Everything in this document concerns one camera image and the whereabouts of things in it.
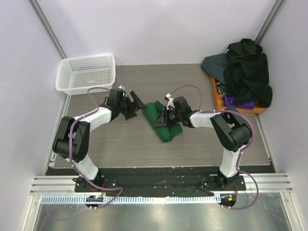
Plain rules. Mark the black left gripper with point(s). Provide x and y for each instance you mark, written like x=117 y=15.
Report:
x=131 y=113

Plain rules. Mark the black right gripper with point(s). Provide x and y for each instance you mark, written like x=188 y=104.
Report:
x=164 y=117

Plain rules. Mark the green t shirt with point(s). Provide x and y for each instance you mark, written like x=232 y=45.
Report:
x=152 y=112

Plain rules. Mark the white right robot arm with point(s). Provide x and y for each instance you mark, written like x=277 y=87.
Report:
x=232 y=129

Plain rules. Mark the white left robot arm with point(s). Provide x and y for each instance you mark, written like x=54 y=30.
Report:
x=72 y=138

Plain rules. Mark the orange tray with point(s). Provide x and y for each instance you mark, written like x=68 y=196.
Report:
x=219 y=104

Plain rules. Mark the patterned cloth in tray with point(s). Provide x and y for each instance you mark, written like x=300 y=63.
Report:
x=220 y=88

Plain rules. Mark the purple t shirt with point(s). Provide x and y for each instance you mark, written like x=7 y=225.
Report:
x=230 y=102

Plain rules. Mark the dark teal t shirt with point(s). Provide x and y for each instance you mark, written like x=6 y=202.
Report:
x=215 y=65

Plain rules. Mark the white plastic basket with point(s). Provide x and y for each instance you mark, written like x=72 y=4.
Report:
x=78 y=74

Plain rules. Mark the black t shirt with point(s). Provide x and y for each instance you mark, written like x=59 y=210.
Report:
x=247 y=77

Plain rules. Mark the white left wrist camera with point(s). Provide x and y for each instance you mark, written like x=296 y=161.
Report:
x=123 y=89

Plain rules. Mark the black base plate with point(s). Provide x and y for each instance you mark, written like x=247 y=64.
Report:
x=155 y=181

